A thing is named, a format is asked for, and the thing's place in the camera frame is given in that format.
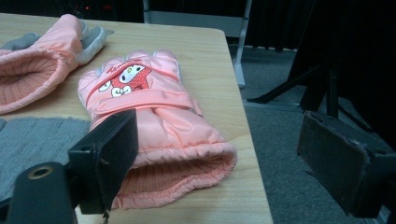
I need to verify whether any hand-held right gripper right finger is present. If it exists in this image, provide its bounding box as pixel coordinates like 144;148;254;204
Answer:
296;110;396;219

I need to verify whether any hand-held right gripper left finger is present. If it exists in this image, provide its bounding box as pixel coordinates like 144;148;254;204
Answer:
67;108;139;216

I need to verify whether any pink glove with cartoon print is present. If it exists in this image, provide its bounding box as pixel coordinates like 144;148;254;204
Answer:
77;49;238;210

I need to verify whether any black tripod stand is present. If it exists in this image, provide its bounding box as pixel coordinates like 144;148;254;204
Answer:
247;60;373;132

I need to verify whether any grey knitted cloth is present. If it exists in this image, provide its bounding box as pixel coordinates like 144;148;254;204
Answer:
0;116;92;202

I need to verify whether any pink glove with grey palm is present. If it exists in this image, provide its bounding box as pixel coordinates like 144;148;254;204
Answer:
0;13;115;115

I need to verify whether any white metal stand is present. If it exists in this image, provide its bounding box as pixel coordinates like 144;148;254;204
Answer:
142;0;253;90

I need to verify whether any dark curtain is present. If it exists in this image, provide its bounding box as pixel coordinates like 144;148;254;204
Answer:
248;0;316;51

